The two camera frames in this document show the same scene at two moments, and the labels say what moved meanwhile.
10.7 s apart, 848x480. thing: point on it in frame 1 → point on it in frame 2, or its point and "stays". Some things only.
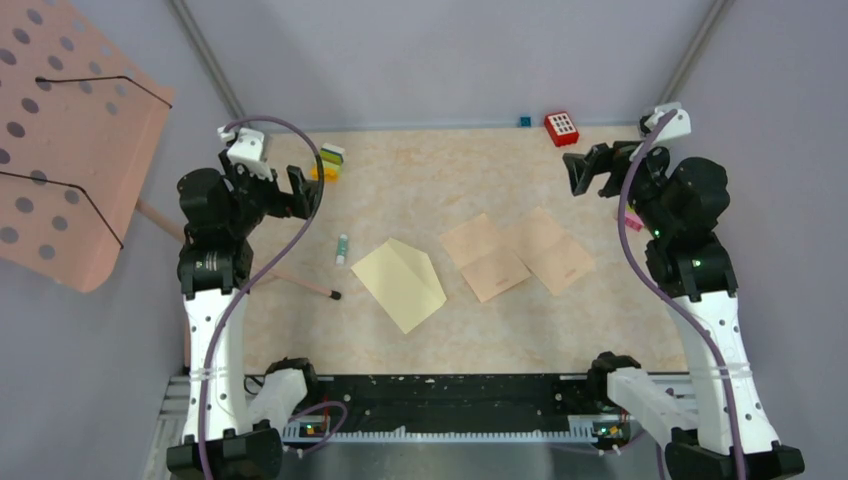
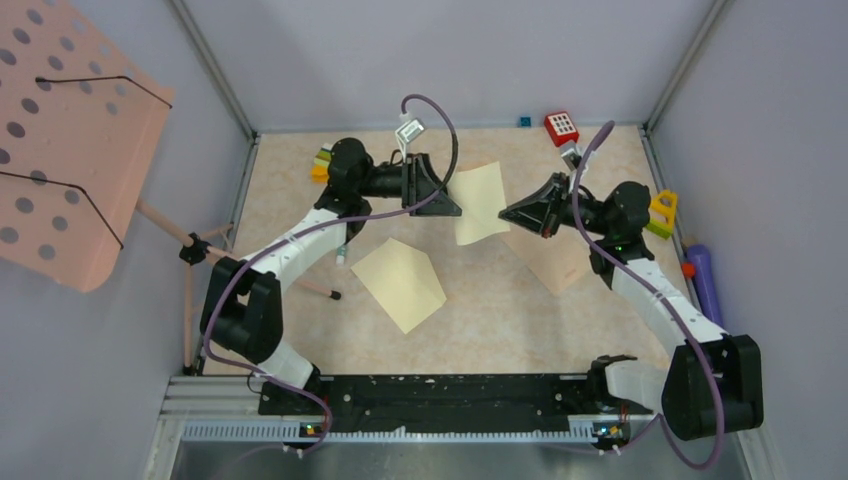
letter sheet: x=488 y=265 → x=478 y=193
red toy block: x=562 y=128 stays
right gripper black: x=599 y=159 → x=540 y=213
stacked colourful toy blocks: x=332 y=158 stays
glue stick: x=342 y=249 stays
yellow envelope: x=404 y=280 stays
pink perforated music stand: x=77 y=118 stays
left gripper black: x=284 y=204 → x=419 y=180
